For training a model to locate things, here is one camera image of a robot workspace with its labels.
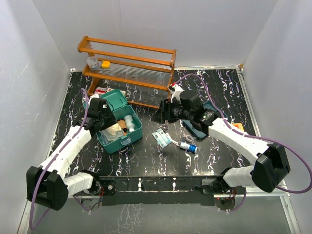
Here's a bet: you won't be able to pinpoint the blue white small bottle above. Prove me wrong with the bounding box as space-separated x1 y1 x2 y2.
180 142 197 154

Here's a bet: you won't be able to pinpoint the black small scissors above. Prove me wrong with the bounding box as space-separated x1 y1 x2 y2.
161 125 168 132

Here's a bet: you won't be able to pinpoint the clear plastic cup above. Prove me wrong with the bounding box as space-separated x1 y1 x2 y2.
87 56 99 71

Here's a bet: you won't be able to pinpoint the brown orange-capped medicine bottle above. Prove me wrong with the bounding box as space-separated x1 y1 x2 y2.
118 120 128 135

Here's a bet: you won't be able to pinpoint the blue face mask packet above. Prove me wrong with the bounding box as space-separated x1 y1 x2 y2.
152 128 172 149

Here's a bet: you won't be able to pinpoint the clear green-banded bottle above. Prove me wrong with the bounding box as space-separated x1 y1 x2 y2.
124 115 135 133

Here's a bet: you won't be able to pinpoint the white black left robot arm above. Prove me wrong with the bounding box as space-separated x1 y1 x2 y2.
26 97 117 211

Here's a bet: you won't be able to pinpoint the teal medicine kit box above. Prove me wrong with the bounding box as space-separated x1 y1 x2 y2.
97 89 143 154

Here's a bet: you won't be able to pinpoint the orange wooden shelf rack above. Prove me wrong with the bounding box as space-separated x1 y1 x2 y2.
77 36 176 109

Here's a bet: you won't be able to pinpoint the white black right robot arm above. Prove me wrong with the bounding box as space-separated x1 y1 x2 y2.
151 90 291 194

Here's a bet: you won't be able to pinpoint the dark blue divided tray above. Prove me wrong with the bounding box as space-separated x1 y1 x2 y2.
182 101 222 140

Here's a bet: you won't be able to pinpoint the yellow capped small jar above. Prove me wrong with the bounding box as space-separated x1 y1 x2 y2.
100 61 111 71

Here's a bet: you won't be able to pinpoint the bag of cotton balls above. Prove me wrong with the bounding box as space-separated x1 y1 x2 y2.
101 123 125 141

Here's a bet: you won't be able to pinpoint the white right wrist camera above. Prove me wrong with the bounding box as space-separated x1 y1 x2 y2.
169 82 184 103

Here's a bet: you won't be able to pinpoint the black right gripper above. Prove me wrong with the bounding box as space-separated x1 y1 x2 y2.
152 98 193 124

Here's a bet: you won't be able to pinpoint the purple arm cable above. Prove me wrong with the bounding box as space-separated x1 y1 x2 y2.
174 73 312 195
29 88 89 231

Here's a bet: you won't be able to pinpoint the black metal base bar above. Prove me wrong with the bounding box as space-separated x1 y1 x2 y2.
78 170 242 207

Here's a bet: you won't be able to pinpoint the red white medicine box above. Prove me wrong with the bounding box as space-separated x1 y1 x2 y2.
94 87 107 95

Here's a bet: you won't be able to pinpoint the clear tape roll bag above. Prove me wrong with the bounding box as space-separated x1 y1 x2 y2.
181 134 194 144

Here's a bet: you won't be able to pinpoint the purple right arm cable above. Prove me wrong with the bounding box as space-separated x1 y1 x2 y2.
174 73 312 195

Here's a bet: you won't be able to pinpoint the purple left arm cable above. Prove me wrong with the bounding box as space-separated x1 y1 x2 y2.
29 88 89 231

